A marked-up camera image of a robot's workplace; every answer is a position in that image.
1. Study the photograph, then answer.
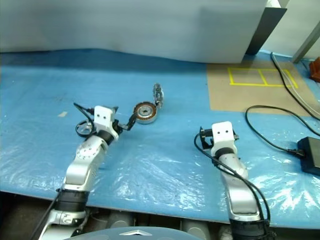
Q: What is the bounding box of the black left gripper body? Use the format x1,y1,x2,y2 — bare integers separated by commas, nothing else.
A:
113,118,125,135

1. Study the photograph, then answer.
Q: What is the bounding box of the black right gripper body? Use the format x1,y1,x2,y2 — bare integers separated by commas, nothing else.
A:
199,126,214,150

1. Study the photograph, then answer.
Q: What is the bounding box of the copper wound motor stator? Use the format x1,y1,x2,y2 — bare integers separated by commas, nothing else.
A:
131,102,159,125

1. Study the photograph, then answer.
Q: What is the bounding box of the black spoked ring cover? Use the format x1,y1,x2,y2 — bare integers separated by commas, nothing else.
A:
75,119,95,137

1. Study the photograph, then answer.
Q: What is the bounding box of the silver toothed gear rotor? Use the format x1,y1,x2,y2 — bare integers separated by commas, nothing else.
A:
152,83,165,109

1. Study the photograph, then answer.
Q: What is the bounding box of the blue plastic table sheet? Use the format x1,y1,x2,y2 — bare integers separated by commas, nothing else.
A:
0,48,320,228

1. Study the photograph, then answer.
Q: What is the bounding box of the brown cardboard sheet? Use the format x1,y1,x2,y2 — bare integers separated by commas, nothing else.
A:
206,53,320,117

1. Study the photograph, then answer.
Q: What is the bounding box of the white backdrop panel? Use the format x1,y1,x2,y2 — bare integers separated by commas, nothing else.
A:
0,0,269,64

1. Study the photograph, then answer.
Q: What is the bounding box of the grey rounded shape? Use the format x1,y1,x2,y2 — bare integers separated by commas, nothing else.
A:
108,209,135,229
181,219,211,237

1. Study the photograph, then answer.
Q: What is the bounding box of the white foot-shaped object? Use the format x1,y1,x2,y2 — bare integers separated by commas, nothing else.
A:
218,226,235,240

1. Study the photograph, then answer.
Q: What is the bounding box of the black power adapter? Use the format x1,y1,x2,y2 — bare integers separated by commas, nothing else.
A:
296,136,320,176

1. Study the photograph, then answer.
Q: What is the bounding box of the grey dome with silver emblem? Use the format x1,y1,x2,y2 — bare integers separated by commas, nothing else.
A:
63,226,201,240

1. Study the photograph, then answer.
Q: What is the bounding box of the black upright panel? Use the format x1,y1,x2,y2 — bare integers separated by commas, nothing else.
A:
244,7,288,56

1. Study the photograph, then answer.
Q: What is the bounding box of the reddish brown block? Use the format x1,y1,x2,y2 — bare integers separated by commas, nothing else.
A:
309,56,320,82

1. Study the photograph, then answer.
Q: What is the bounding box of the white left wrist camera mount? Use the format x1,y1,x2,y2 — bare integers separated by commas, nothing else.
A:
93,105,120,141

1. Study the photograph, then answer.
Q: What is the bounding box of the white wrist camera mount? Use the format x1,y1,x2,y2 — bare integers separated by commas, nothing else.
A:
93,105,120,141
211,120,239,154

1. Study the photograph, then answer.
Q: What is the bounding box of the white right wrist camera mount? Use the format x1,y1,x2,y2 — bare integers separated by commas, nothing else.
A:
211,120,239,154

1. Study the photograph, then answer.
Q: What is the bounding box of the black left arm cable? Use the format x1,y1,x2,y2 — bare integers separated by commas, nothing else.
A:
29,101,97,240

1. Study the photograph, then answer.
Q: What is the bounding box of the black looped power cable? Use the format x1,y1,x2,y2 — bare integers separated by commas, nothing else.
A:
244,104,320,157

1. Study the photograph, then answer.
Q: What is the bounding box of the thin black cable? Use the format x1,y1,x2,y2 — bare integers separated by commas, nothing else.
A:
270,51,320,118

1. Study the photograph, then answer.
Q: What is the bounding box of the grey cable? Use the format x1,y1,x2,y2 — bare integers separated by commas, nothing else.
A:
272,52,320,115

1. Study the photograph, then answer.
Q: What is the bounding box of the aluminium profile post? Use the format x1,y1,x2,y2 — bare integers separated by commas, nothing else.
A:
292,18,320,64

